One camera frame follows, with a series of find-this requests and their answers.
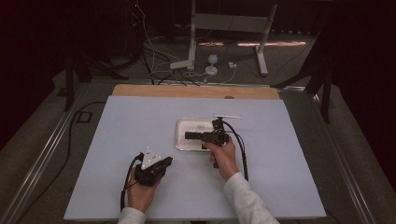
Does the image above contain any white metal stand frame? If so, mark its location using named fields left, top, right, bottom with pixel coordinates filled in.
left=187, top=0, right=279, bottom=77

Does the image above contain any wooden table board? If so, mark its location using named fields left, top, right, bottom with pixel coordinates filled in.
left=111, top=83, right=281, bottom=101

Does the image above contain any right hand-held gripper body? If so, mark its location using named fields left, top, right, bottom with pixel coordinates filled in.
left=203, top=115, right=243, bottom=147

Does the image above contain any white round lamp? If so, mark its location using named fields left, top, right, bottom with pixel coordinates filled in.
left=205, top=53, right=219, bottom=77

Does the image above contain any black stand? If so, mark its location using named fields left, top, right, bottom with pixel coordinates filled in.
left=270, top=31, right=333, bottom=124
left=63, top=46, right=129, bottom=113

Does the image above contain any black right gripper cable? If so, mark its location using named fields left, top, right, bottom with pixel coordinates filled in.
left=221, top=119, right=250, bottom=182

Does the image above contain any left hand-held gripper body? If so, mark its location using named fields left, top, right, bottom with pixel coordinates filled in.
left=134, top=146, right=167, bottom=188

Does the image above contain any white power strip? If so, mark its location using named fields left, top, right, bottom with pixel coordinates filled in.
left=169, top=59, right=194, bottom=71

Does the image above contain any white floor cable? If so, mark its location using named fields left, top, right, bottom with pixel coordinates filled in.
left=135, top=0, right=237, bottom=85

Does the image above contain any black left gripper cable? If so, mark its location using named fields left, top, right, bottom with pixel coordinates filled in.
left=120, top=152, right=145, bottom=213

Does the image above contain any person's left hand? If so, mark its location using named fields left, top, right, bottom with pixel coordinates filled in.
left=126, top=167, right=162, bottom=215

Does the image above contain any person's right hand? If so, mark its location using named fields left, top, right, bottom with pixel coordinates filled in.
left=201, top=138, right=240, bottom=182

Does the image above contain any metal floor rail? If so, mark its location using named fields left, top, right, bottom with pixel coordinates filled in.
left=310, top=92, right=378, bottom=224
left=0, top=81, right=92, bottom=224

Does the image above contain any white square tray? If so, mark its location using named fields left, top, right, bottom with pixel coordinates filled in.
left=175, top=117, right=219, bottom=153

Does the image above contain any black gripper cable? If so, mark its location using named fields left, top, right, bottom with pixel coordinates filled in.
left=221, top=119, right=250, bottom=182
left=120, top=152, right=145, bottom=213

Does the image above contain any black floor cable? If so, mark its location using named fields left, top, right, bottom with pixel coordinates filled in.
left=14, top=100, right=107, bottom=224

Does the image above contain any pale blue table sheet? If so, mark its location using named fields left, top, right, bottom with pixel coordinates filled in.
left=63, top=94, right=328, bottom=221

